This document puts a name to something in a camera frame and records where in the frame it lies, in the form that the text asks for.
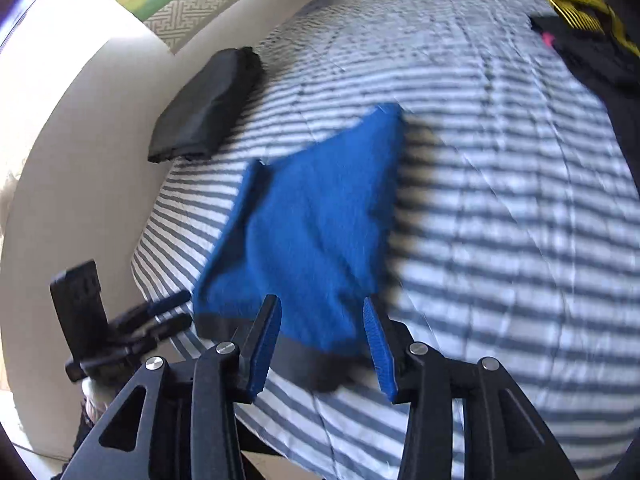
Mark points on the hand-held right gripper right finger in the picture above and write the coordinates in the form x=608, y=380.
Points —
x=380, y=355

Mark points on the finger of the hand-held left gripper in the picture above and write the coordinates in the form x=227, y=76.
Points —
x=167, y=302
x=170, y=325

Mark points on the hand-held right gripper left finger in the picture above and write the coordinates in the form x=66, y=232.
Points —
x=262, y=355

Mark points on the blue striped shorts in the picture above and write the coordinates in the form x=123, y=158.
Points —
x=310, y=220

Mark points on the folded black garment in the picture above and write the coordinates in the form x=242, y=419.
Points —
x=205, y=110

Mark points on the blue white striped bed quilt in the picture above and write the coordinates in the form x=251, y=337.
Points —
x=500, y=185

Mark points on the small pink cloth item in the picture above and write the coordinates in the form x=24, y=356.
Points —
x=548, y=39

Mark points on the black garment with yellow pattern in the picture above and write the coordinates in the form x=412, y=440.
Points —
x=595, y=55

